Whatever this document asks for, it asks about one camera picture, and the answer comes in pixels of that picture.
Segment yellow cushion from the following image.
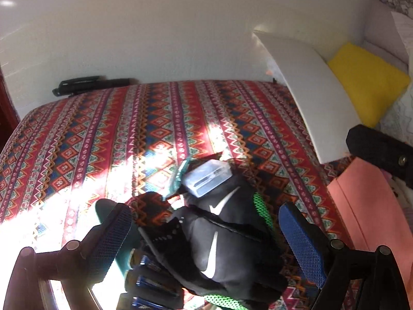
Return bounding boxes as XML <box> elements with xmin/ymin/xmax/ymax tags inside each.
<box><xmin>328</xmin><ymin>43</ymin><xmax>393</xmax><ymax>127</ymax></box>

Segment clear plastic box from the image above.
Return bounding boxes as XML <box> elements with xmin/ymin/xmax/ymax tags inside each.
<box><xmin>182</xmin><ymin>160</ymin><xmax>232</xmax><ymax>198</ymax></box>

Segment white box lid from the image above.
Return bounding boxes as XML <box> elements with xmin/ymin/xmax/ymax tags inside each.
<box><xmin>254</xmin><ymin>31</ymin><xmax>361</xmax><ymax>164</ymax></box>

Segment pink storage box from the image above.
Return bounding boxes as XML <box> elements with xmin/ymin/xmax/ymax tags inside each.
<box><xmin>326</xmin><ymin>157</ymin><xmax>413</xmax><ymax>265</ymax></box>

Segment blue batteries pack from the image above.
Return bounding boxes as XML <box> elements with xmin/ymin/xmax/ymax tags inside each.
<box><xmin>117</xmin><ymin>249</ymin><xmax>184</xmax><ymax>310</ymax></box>

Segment black pen at wall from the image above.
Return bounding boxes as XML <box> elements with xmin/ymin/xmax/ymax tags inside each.
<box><xmin>52</xmin><ymin>76</ymin><xmax>139</xmax><ymax>97</ymax></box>

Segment black nike gloves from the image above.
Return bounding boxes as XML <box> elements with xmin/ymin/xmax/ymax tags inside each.
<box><xmin>139</xmin><ymin>175</ymin><xmax>288</xmax><ymax>309</ymax></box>

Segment red patterned tablecloth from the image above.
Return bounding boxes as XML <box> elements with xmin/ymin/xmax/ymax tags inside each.
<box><xmin>1</xmin><ymin>81</ymin><xmax>351</xmax><ymax>309</ymax></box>

